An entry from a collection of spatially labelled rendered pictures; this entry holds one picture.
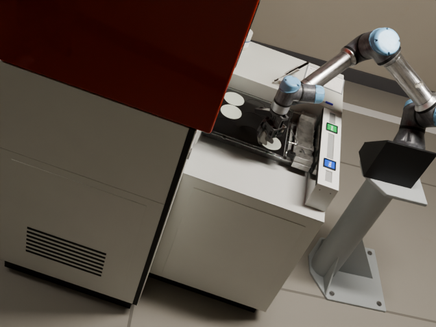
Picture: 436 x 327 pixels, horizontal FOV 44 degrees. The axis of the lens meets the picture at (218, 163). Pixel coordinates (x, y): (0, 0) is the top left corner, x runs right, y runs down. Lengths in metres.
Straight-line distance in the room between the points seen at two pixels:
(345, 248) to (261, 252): 0.68
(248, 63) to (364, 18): 2.10
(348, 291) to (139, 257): 1.36
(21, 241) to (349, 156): 2.48
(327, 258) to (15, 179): 1.72
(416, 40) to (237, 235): 2.93
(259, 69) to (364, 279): 1.42
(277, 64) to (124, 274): 1.28
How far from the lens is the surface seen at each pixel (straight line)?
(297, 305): 3.08
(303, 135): 2.59
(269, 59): 2.85
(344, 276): 3.32
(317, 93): 2.23
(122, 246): 2.37
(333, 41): 4.77
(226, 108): 2.51
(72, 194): 2.24
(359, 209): 2.85
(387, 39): 2.39
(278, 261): 2.54
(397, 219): 3.89
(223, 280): 2.72
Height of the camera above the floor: 2.39
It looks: 42 degrees down
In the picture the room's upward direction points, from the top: 22 degrees clockwise
